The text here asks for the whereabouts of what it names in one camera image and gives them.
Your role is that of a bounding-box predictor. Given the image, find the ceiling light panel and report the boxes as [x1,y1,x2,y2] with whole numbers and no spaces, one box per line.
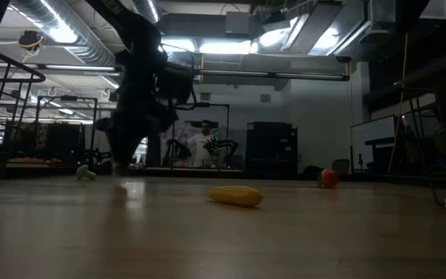
[198,40,253,56]
[160,36,197,54]

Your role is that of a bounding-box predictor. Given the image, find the black office chair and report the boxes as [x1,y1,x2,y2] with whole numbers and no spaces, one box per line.
[331,158,351,175]

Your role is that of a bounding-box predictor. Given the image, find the ribbed silver ceiling duct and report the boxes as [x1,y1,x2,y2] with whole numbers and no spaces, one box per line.
[8,0,118,67]

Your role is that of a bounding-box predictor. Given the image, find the small beige mushroom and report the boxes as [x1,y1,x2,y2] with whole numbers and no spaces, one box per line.
[76,164,98,181]

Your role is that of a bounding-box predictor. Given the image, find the long horizontal metal bar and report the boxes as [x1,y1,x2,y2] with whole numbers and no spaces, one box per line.
[0,61,351,82]

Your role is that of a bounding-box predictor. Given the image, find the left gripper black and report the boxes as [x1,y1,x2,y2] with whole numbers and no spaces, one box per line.
[106,96,178,176]

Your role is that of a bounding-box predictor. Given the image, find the small yellow corn cob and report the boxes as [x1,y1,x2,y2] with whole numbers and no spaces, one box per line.
[206,185,265,208]

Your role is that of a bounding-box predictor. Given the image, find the person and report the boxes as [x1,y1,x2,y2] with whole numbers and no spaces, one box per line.
[186,119,218,168]

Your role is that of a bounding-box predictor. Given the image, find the small red tomato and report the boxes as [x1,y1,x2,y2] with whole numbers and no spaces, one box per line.
[319,168,341,190]

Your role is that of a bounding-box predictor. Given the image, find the black metal gantry frame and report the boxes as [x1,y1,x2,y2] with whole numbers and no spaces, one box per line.
[171,102,231,170]
[36,95,99,156]

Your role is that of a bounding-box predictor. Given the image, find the yellow cable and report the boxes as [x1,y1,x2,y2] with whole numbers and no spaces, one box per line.
[388,33,410,175]

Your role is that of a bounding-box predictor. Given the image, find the wire mesh basket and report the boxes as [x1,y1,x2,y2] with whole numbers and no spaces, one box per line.
[0,41,46,197]
[393,48,446,206]

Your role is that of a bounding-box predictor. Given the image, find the whiteboard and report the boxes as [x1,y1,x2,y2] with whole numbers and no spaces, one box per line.
[349,115,398,171]

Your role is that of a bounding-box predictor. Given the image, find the black cabinet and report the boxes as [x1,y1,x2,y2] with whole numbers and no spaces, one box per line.
[245,121,299,174]

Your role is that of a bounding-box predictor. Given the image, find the black dome ceiling device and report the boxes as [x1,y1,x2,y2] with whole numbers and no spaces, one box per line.
[17,29,46,59]

